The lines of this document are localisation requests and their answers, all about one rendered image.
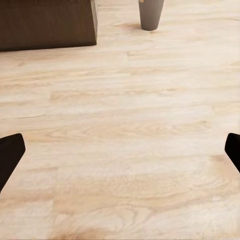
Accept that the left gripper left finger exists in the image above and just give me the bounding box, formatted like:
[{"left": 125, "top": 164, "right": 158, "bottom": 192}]
[{"left": 0, "top": 133, "right": 26, "bottom": 192}]

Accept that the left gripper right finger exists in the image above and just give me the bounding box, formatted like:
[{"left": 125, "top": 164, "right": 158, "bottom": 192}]
[{"left": 224, "top": 132, "right": 240, "bottom": 172}]

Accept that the trash can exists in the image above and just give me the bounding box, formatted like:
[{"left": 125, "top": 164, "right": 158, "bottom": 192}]
[{"left": 138, "top": 0, "right": 165, "bottom": 31}]

